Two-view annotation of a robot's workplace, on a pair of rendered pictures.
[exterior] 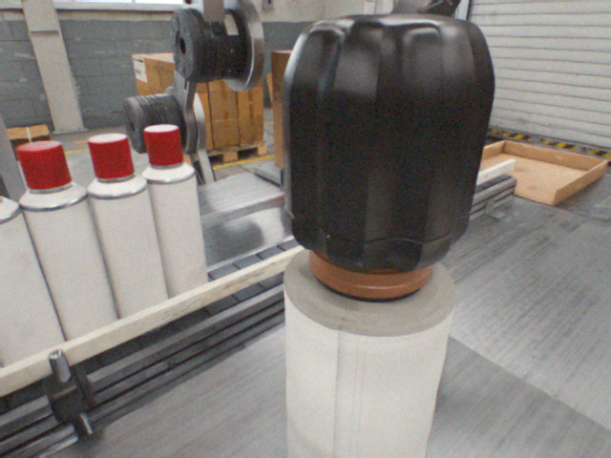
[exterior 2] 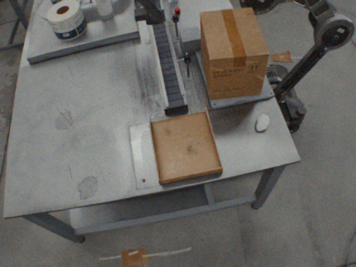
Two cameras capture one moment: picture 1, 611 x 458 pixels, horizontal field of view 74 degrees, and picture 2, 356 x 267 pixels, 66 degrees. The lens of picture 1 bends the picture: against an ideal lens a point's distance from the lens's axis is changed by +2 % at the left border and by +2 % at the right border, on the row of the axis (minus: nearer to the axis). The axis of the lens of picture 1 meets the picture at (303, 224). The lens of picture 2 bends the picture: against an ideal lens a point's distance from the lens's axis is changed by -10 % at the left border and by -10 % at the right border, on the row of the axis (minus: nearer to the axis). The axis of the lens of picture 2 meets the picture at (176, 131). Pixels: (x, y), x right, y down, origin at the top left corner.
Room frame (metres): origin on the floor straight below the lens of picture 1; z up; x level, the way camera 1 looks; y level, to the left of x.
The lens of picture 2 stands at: (1.33, -1.03, 1.99)
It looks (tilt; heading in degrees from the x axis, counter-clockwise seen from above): 60 degrees down; 129
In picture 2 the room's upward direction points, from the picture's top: 10 degrees counter-clockwise
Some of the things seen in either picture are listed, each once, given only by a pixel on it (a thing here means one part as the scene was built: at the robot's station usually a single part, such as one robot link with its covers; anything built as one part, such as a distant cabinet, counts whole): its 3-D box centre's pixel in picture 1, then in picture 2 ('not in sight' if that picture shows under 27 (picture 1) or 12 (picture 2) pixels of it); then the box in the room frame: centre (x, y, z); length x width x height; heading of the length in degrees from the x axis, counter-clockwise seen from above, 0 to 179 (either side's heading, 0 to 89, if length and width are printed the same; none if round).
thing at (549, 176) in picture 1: (524, 168); (184, 143); (0.98, -0.55, 0.85); 0.30 x 0.26 x 0.04; 130
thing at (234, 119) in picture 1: (199, 104); not in sight; (4.18, 1.05, 0.45); 1.20 x 0.84 x 0.89; 37
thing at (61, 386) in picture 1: (75, 405); not in sight; (0.24, 0.19, 0.89); 0.03 x 0.03 x 0.12; 40
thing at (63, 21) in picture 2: not in sight; (67, 20); (0.02, -0.21, 0.95); 0.20 x 0.20 x 0.14
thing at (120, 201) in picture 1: (129, 239); not in sight; (0.36, 0.17, 0.98); 0.05 x 0.05 x 0.20
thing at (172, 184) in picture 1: (176, 222); not in sight; (0.40, 0.14, 0.98); 0.05 x 0.05 x 0.20
